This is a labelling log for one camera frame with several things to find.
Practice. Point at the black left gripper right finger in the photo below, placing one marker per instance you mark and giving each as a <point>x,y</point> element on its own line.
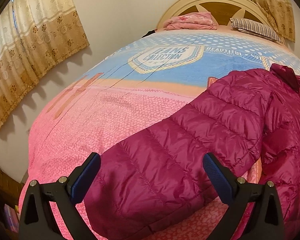
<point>266,218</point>

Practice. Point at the dark wooden side furniture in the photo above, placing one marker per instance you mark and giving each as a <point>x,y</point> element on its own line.
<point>9,194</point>

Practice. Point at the folded pink blanket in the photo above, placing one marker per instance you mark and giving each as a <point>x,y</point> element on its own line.
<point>194,21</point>

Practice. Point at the magenta puffer jacket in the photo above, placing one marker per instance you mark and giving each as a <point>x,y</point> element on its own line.
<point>152,184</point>

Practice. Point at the beige curtain left window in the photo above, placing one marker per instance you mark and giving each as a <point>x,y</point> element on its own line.
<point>35,36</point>

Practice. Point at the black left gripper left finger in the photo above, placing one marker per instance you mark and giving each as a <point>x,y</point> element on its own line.
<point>37,220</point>

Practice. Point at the cream wooden headboard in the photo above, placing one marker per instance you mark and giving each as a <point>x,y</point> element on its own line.
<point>221,10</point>

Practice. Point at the striped grey pillow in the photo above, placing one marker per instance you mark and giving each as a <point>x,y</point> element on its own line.
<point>254,28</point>

